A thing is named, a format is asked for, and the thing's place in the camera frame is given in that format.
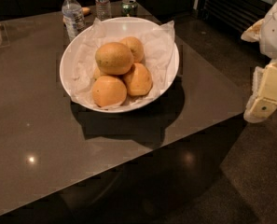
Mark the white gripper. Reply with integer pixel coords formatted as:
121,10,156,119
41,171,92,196
241,1,277,123

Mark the white bowl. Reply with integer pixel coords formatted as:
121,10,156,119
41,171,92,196
59,16,180,114

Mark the black slatted grille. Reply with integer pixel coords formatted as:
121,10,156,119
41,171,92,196
199,0,277,33

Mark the green soda can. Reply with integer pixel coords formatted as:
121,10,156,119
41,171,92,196
121,0,138,17

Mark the tan object behind bottle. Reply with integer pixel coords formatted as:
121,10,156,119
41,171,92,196
82,7,90,16

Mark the capped water bottle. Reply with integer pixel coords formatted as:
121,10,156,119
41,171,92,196
62,0,86,40

